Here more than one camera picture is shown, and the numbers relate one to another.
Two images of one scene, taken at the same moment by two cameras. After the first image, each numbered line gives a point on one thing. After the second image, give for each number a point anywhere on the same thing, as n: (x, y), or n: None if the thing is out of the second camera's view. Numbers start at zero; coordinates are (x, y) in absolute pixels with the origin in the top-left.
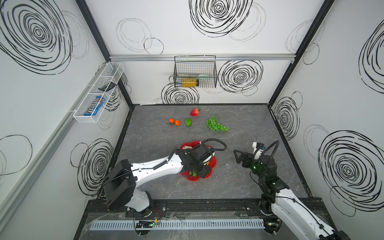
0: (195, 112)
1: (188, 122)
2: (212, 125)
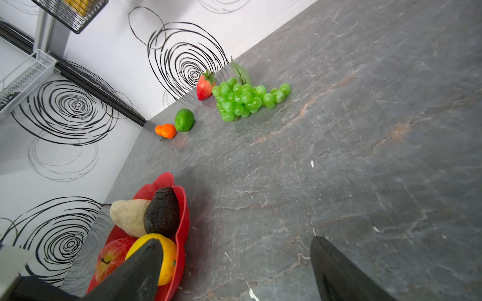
0: (205, 84)
1: (184, 120)
2: (235, 101)
